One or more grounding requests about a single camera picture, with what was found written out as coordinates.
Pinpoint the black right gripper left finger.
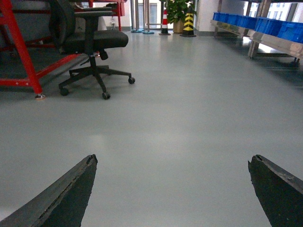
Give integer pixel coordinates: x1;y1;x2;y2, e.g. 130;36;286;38
0;155;98;227

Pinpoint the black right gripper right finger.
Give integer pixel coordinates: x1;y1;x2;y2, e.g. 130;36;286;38
248;155;303;227

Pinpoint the steel shelf with blue bins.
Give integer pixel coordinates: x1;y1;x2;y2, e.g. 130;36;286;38
210;0;303;64

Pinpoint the black office chair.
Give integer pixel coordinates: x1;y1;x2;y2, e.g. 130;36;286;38
49;0;135;100

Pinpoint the red white traffic cone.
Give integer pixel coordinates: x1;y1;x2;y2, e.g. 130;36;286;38
159;9;171;35

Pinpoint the green potted plant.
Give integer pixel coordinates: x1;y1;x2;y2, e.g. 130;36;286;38
166;0;196;34

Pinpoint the red metal table frame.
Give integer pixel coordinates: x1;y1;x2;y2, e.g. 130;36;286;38
0;0;126;95

